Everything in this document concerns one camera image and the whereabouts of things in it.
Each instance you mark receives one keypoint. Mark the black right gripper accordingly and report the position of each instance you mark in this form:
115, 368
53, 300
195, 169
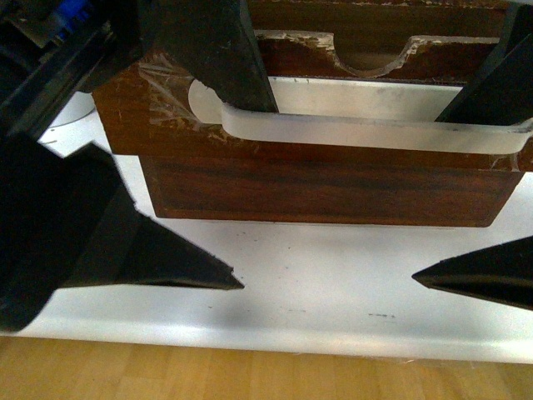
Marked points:
51, 50

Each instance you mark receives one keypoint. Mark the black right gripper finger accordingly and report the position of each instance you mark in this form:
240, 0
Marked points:
215, 42
500, 93

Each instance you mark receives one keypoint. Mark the black left-camera gripper finger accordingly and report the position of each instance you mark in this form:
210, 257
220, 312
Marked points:
500, 274
70, 222

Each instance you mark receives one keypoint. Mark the wooden drawer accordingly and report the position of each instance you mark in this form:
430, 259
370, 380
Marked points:
145, 109
314, 192

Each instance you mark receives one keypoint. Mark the white drawer handle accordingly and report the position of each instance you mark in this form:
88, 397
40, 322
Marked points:
359, 114

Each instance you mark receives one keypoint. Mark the brown wooden drawer cabinet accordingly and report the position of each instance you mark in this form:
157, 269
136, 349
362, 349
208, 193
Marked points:
369, 35

